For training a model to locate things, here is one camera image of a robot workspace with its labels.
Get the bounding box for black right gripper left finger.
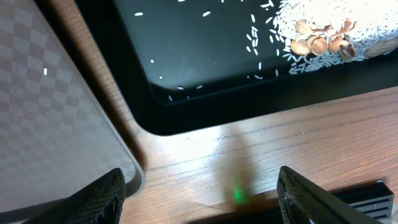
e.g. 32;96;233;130
24;168;126;224

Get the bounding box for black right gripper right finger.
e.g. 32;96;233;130
277;166;379;224

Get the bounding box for rice food scraps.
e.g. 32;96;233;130
133;0;398;102

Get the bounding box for black waste tray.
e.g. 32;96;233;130
77;1;397;135

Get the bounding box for dark brown serving tray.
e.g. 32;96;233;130
1;0;146;223

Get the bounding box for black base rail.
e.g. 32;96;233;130
191;181;394;224

